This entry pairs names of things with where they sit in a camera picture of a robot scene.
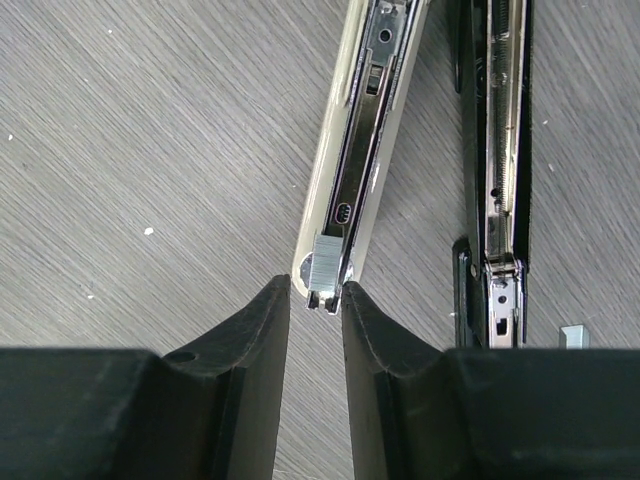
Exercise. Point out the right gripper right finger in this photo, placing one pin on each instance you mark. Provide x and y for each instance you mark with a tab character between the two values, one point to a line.
420	413

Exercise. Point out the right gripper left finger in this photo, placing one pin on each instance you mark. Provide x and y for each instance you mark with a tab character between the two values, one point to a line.
208	410

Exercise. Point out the grey staple strip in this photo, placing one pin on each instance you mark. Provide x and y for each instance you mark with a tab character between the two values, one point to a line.
326	261
574	337

